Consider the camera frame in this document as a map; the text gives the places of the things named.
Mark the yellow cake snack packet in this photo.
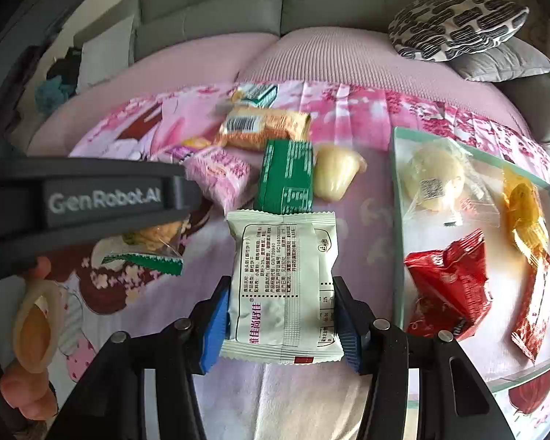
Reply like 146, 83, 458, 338
503, 169, 550, 267

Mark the white printed snack packet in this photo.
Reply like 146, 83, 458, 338
220, 210, 344, 364

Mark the orange beige snack packet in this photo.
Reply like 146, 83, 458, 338
214, 106, 311, 151

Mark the green white corn snack packet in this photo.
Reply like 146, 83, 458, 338
215, 82, 279, 112

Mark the pink cartoon print blanket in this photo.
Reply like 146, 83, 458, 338
0, 79, 550, 440

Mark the red snack packet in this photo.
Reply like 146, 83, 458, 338
511, 258, 550, 363

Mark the person's left hand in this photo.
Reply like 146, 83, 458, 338
0, 256, 58, 421

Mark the pink snack packet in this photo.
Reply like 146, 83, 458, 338
154, 137, 259, 215

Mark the clear green edged snack packet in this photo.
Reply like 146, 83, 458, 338
92, 220, 191, 276

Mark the teal shallow cardboard tray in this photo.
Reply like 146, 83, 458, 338
389, 127, 550, 391

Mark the plain grey pillow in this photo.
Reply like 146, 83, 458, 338
448, 37, 550, 84

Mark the yellow jelly cup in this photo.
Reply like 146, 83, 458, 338
313, 144, 367, 202

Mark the light grey sofa cushion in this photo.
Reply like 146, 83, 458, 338
76, 16, 134, 94

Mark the clear bag round pastry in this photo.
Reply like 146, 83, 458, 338
396, 138, 500, 227

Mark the black white patterned pillow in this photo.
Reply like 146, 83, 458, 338
388, 0, 529, 63

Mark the dark clothes pile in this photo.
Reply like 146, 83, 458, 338
34, 47, 81, 117

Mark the dark green snack packet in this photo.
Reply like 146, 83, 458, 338
254, 139, 314, 215

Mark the grey green sofa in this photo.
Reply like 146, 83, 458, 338
28, 0, 550, 155

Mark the red snack bag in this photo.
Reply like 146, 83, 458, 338
404, 228, 492, 341

